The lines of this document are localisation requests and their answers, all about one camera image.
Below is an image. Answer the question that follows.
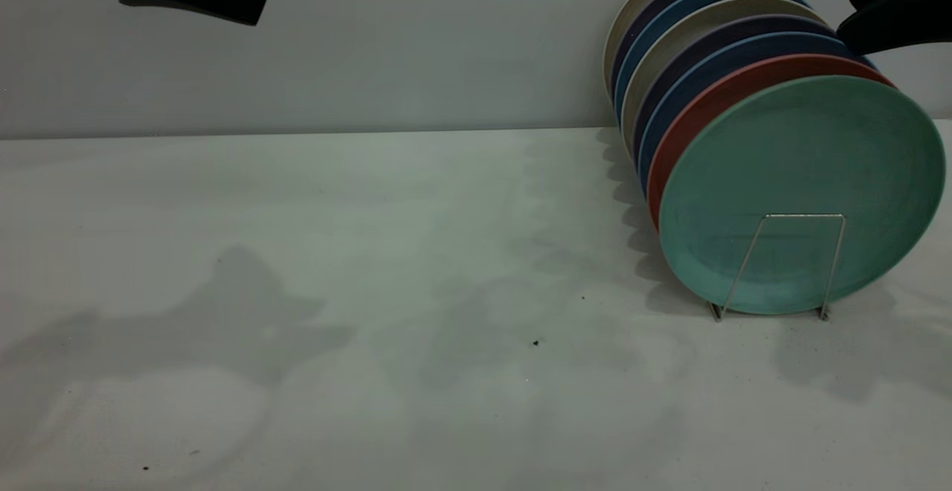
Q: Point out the pink plate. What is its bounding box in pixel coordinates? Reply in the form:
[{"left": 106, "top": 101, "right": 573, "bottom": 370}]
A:
[{"left": 645, "top": 54, "right": 895, "bottom": 233}]

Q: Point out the metal wire plate rack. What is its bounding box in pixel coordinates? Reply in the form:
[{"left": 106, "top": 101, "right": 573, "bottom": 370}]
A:
[{"left": 708, "top": 214, "right": 846, "bottom": 322}]

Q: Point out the green plate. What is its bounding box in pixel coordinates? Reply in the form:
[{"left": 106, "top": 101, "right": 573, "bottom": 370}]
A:
[{"left": 657, "top": 74, "right": 948, "bottom": 316}]

